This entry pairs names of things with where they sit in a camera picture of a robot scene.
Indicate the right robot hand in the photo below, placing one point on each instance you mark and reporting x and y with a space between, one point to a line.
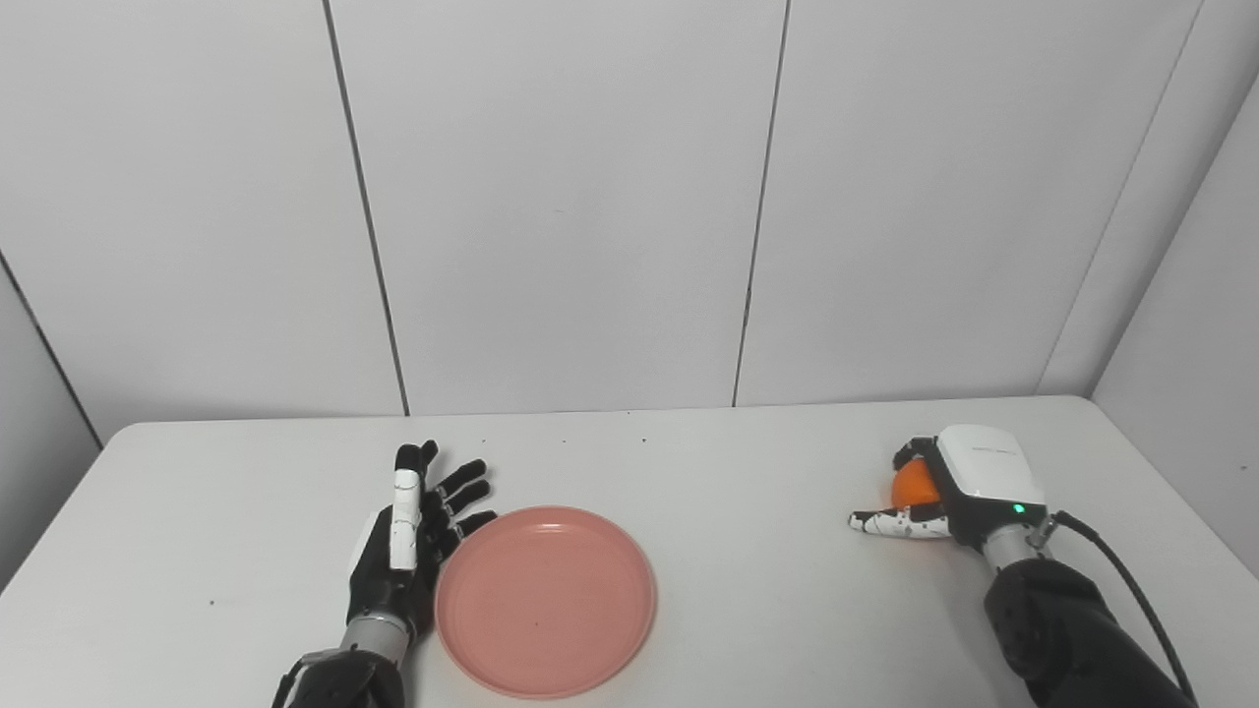
969 492

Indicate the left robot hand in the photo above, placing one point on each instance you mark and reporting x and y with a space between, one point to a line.
403 541

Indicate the orange fruit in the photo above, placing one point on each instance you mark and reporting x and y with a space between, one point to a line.
911 484

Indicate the pink round plate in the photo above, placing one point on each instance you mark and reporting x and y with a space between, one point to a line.
545 601

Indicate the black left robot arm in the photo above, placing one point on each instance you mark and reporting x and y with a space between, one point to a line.
339 680

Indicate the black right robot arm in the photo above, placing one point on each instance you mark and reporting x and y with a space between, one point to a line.
1067 634

